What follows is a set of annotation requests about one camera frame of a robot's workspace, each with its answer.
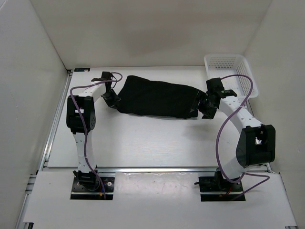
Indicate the white plastic basket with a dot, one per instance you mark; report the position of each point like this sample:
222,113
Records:
235,66

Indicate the aluminium frame rail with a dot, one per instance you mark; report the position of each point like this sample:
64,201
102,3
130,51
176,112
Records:
156,163

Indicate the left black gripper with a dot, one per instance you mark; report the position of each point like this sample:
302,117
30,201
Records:
115,101

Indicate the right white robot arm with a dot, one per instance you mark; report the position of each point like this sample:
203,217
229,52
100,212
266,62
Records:
256,143

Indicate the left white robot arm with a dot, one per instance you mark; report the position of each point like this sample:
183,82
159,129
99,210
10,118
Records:
81,120

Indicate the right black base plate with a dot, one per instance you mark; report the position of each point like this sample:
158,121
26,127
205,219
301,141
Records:
212,190

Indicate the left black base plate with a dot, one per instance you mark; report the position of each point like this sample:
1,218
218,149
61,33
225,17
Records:
80,192

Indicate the small dark label sticker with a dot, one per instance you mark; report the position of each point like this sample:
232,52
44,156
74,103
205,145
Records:
81,69

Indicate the black shorts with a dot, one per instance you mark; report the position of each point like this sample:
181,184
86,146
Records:
144,97

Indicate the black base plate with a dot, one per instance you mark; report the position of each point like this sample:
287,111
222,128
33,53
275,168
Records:
212,190
80,192

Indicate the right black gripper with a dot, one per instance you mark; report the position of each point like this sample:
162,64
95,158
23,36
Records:
208,114

